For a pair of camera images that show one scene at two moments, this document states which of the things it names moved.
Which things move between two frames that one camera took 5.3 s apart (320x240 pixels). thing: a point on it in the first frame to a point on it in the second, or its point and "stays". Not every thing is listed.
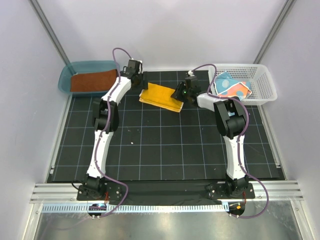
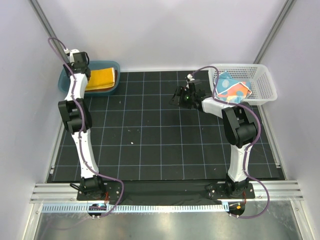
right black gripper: [177, 94] stays
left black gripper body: [139, 82] to [71, 66]
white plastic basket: [259, 75] stays
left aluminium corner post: [49, 30] stays
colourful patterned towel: [161, 96] to [100, 79]
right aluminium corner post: [287, 8] stays
